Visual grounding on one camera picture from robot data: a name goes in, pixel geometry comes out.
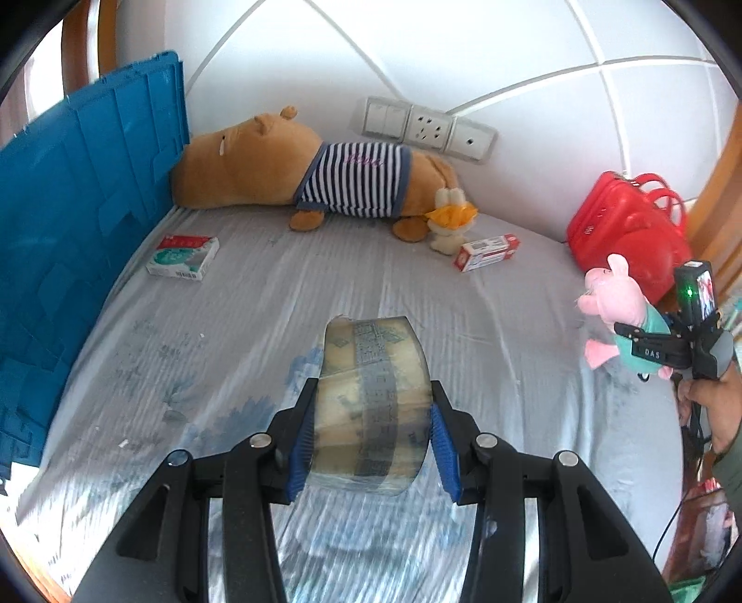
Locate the white padded headboard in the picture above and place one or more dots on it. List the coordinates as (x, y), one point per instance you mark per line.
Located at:
(521, 58)

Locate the red and white small box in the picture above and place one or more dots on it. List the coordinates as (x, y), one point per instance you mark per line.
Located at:
(487, 252)

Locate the pink pig plush teal dress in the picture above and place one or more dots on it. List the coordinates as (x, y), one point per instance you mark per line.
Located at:
(620, 295)

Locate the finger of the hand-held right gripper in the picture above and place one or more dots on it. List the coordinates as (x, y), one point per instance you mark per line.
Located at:
(637, 329)

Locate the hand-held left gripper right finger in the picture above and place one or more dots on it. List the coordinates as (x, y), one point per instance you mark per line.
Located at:
(443, 458)

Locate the white rabbit plush orange scarf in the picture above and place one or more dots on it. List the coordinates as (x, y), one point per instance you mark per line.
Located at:
(449, 232)

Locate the green and white small box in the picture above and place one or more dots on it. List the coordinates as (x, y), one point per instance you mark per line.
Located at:
(182, 258)

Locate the grey printed bed sheet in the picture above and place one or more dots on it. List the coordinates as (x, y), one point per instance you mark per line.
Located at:
(203, 324)

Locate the white wall power socket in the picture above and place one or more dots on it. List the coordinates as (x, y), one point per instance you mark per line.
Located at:
(429, 128)

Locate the person's right hand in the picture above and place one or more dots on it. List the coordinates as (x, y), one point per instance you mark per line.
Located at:
(722, 400)

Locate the person's right forearm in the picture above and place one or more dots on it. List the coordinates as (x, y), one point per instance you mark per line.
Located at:
(730, 469)

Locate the wooden headboard post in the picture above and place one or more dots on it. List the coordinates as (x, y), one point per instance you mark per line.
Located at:
(716, 203)
(87, 40)

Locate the white double wall switch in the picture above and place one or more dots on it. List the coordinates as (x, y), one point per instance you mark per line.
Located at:
(379, 117)

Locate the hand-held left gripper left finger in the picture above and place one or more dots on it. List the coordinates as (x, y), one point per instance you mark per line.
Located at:
(301, 458)

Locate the brown capybara plush striped shirt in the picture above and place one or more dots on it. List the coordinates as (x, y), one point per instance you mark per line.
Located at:
(249, 168)

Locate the red handbag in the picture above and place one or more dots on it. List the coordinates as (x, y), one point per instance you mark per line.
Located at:
(620, 232)

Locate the red patterned bag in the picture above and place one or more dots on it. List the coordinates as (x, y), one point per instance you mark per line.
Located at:
(701, 527)

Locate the blue plastic storage crate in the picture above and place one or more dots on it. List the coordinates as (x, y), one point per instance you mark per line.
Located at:
(87, 203)

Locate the white single-hole wall outlet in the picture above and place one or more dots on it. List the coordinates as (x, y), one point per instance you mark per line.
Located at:
(472, 140)

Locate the clear packing tape roll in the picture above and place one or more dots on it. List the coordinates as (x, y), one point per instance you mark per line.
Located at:
(371, 406)

